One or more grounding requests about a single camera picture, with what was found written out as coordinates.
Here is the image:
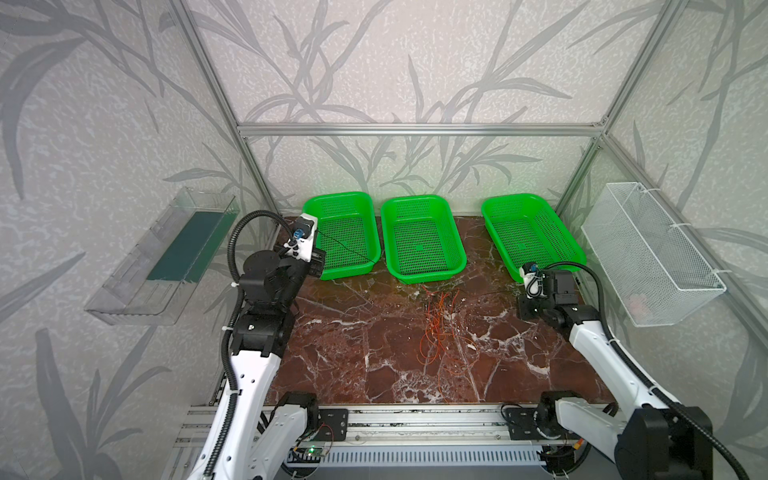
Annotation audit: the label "thin black cable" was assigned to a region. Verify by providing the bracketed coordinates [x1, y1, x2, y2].
[316, 230, 376, 265]

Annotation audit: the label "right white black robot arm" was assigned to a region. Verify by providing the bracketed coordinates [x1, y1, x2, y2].
[518, 261, 749, 479]

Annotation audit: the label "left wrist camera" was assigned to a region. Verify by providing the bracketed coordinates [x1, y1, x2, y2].
[284, 213, 318, 263]

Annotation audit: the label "left green plastic basket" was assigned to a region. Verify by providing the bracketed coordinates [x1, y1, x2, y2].
[303, 192, 382, 281]

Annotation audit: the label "red orange cables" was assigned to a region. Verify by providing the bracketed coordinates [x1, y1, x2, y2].
[413, 284, 466, 367]

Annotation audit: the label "green plastic basket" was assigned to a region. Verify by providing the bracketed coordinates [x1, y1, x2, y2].
[303, 192, 382, 281]
[380, 195, 467, 284]
[481, 194, 587, 284]

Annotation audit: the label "right green plastic basket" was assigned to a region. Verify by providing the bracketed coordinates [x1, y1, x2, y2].
[481, 194, 587, 284]

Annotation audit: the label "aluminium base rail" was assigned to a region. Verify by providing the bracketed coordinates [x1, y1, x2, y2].
[173, 403, 682, 448]

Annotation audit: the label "white wire mesh basket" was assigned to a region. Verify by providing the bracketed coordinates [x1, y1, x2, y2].
[582, 182, 727, 328]

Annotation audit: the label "clear acrylic wall tray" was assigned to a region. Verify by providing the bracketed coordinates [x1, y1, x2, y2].
[85, 187, 240, 326]

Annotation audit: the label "middle green plastic basket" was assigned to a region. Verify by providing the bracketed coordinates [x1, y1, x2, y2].
[380, 195, 467, 284]

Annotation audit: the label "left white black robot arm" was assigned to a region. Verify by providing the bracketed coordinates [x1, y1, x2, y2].
[189, 248, 325, 479]

